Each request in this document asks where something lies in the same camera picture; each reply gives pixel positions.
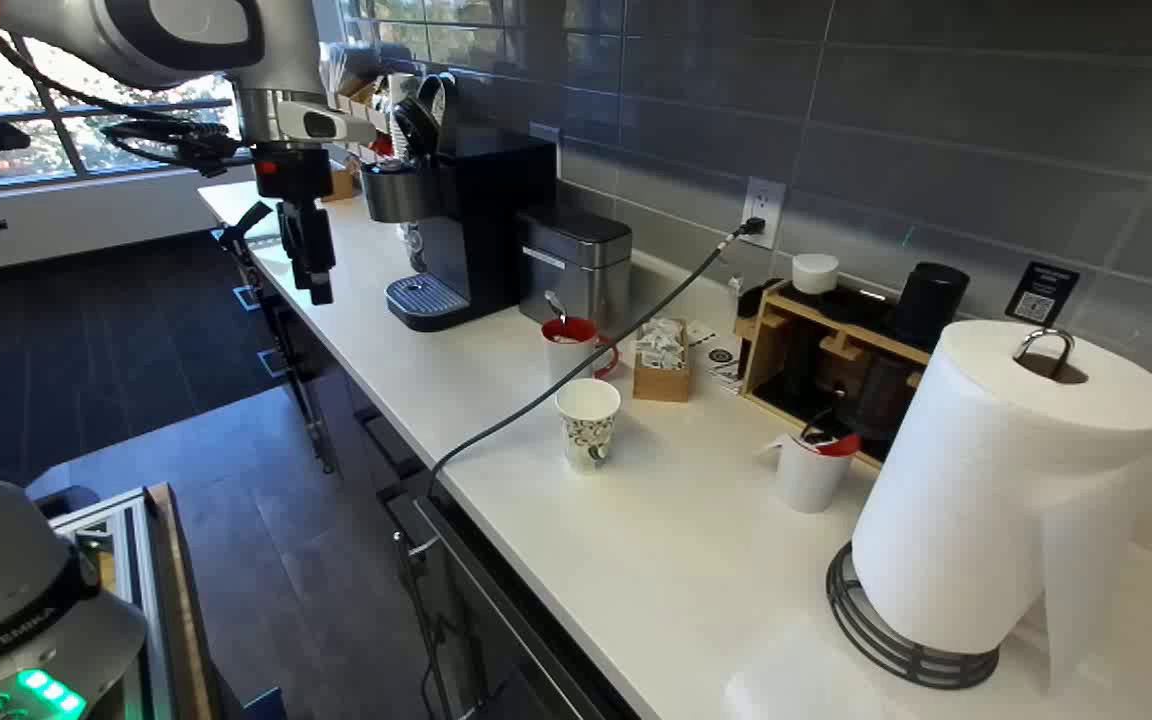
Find black silver Keurig coffee machine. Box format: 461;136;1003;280
362;126;559;337

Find wooden condiment organizer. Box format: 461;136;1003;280
731;276;932;463

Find white paper towel roll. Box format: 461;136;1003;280
848;317;1152;693

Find coffee pod carousel rack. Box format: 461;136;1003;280
365;59;466;168

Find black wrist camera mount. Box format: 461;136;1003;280
252;136;338;207

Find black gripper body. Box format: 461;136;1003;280
274;198;340;280

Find white wall outlet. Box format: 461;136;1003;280
737;178;789;252

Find patterned paper cup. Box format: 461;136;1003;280
552;378;629;478

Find white lid on organizer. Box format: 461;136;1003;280
789;247;846;300

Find black wire towel holder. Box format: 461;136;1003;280
826;536;1003;693

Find black cylindrical container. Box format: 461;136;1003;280
897;259;971;351

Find dark wooden counter cabinet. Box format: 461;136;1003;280
230;231;636;720

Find black power cable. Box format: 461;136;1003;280
427;217;770;482

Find small black QR sign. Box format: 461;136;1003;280
1003;258;1084;333

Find white cup with red stirrers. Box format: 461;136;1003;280
773;427;865;515

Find white cup with red item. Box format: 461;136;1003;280
541;314;608;389

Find small black counter stand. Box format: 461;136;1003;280
211;198;280;276

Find stainless steel box appliance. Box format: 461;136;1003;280
513;204;636;333

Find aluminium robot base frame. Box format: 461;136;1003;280
47;482;223;720

